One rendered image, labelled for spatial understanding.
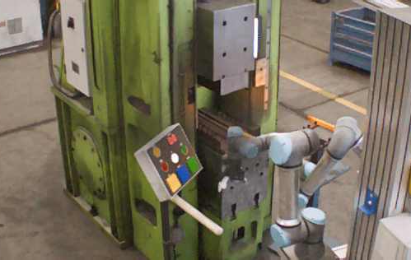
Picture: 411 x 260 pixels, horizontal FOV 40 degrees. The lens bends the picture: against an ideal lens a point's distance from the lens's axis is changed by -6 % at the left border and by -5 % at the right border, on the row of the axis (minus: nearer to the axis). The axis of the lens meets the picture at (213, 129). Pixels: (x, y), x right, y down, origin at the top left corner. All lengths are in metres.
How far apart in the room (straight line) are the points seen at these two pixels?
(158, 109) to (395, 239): 1.57
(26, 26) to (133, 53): 5.01
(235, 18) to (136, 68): 0.69
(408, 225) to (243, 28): 1.49
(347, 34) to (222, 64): 4.21
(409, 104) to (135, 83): 1.87
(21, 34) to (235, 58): 5.46
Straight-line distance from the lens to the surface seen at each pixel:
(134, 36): 3.46
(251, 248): 4.02
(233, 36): 3.26
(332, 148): 2.87
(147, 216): 3.91
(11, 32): 8.35
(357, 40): 7.24
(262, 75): 3.67
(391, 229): 2.37
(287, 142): 2.45
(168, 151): 3.04
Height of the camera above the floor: 2.59
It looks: 27 degrees down
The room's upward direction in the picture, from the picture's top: straight up
